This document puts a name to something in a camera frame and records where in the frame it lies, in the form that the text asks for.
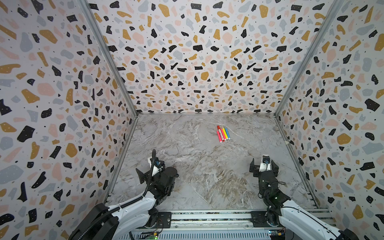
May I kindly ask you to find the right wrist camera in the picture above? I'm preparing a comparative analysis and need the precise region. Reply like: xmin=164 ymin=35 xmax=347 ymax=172
xmin=259 ymin=155 xmax=272 ymax=173

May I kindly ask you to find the blue highlighter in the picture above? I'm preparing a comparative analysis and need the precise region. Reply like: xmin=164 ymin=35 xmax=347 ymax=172
xmin=226 ymin=128 xmax=231 ymax=140

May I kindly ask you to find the pink highlighter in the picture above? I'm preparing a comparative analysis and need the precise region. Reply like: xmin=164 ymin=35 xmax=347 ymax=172
xmin=217 ymin=131 xmax=222 ymax=143
xmin=221 ymin=128 xmax=228 ymax=140

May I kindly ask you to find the white marker pen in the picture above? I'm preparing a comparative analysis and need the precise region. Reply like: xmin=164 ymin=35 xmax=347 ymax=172
xmin=217 ymin=126 xmax=226 ymax=142

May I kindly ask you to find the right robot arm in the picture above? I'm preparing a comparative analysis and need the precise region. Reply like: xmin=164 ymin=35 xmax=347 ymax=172
xmin=249 ymin=155 xmax=358 ymax=240

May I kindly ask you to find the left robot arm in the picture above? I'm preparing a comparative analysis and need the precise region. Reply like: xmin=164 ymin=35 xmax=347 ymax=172
xmin=69 ymin=165 xmax=179 ymax=240

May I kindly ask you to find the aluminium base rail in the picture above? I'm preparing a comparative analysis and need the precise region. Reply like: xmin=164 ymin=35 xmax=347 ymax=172
xmin=117 ymin=209 xmax=334 ymax=240

